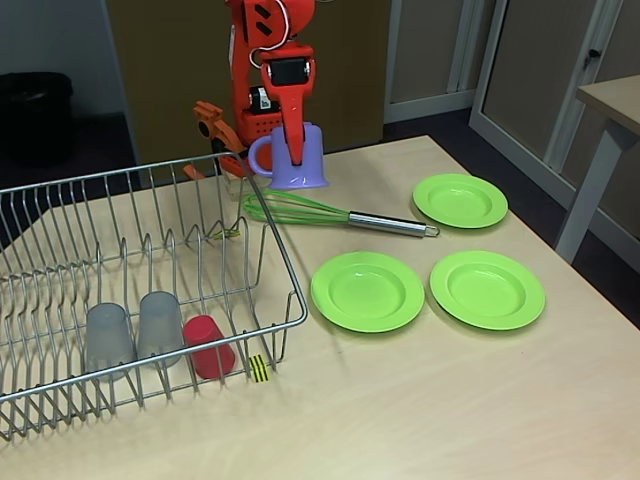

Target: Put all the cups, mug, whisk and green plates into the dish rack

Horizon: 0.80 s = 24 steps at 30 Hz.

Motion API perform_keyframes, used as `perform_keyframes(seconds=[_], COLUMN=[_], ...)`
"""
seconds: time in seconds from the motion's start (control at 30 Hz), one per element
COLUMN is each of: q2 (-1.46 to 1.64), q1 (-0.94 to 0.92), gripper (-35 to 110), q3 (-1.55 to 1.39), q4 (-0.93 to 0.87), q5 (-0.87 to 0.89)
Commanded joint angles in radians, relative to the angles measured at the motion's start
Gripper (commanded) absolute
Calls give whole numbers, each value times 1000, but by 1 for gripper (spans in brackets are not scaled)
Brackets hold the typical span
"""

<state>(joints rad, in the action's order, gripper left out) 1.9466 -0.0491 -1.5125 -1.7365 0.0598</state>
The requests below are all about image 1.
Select purple plastic mug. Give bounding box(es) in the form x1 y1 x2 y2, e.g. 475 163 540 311
248 122 331 190

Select green whisk with metal handle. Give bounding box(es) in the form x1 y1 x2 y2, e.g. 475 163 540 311
242 188 442 240

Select black trash bin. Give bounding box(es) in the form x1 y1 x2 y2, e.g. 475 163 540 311
0 72 75 166

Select beige side table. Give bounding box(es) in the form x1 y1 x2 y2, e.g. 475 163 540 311
553 74 640 264

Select brown partition board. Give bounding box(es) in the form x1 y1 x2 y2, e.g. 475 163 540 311
106 0 391 164

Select yellow black striped tape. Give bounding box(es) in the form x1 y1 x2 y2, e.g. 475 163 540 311
248 353 273 385

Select grey translucent plastic cup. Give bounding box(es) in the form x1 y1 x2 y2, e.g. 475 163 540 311
84 302 136 382
137 291 184 370

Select orange table clamp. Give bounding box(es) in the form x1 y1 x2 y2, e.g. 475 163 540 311
182 99 249 181

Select wooden base block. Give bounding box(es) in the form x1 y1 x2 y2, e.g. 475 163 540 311
223 169 271 201

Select grey cabinet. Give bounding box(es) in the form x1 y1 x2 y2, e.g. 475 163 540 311
383 0 640 236

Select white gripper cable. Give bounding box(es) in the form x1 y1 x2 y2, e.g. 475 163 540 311
249 0 291 66

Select red plastic cup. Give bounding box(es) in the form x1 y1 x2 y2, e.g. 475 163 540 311
182 314 237 380

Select metal wire dish rack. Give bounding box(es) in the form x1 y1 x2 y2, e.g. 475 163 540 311
0 149 309 441

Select green plastic plate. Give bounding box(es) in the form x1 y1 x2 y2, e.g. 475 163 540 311
428 249 547 331
309 250 426 333
412 173 509 230

